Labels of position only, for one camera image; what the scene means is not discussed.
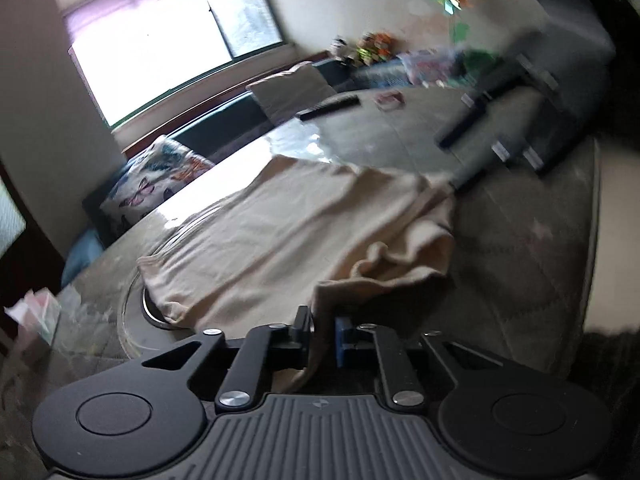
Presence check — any colourful pinwheel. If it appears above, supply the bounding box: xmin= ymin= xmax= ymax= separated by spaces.
xmin=434 ymin=0 xmax=475 ymax=45

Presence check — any green plastic cup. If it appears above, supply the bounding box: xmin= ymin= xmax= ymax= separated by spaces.
xmin=467 ymin=49 xmax=503 ymax=72

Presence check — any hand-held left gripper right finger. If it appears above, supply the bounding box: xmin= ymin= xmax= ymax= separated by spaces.
xmin=334 ymin=316 xmax=507 ymax=406

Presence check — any cream garment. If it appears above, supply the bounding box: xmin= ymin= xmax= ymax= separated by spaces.
xmin=136 ymin=154 xmax=458 ymax=393

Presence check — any window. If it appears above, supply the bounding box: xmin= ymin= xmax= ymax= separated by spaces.
xmin=52 ymin=0 xmax=293 ymax=131

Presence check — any butterfly print pillow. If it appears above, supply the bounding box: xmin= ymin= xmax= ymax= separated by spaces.
xmin=99 ymin=135 xmax=217 ymax=242

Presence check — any blue sofa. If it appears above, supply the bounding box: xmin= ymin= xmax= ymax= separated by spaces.
xmin=61 ymin=55 xmax=418 ymax=288

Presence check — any clear plastic storage box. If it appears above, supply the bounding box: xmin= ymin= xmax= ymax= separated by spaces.
xmin=399 ymin=46 xmax=473 ymax=87

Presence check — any black round turntable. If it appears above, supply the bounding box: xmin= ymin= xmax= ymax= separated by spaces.
xmin=116 ymin=255 xmax=201 ymax=361

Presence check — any plain white pillow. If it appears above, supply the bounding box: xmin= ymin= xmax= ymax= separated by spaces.
xmin=246 ymin=61 xmax=337 ymax=127

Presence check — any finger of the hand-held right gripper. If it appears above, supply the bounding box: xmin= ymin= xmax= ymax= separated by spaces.
xmin=446 ymin=124 xmax=547 ymax=197
xmin=436 ymin=54 xmax=532 ymax=151

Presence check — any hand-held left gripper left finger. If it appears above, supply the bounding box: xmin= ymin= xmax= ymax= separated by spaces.
xmin=141 ymin=305 xmax=315 ymax=411

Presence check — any small pink item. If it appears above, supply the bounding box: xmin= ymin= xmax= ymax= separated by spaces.
xmin=375 ymin=90 xmax=405 ymax=112

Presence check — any white tissue box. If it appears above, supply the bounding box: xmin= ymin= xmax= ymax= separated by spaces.
xmin=4 ymin=286 xmax=62 ymax=347

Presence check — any orange plush toy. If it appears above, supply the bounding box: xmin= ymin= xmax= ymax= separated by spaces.
xmin=376 ymin=32 xmax=398 ymax=63

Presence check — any stuffed toys group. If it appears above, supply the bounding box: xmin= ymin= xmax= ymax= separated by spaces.
xmin=356 ymin=32 xmax=382 ymax=65

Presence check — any black remote control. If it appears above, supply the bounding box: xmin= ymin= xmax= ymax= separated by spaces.
xmin=296 ymin=93 xmax=362 ymax=122

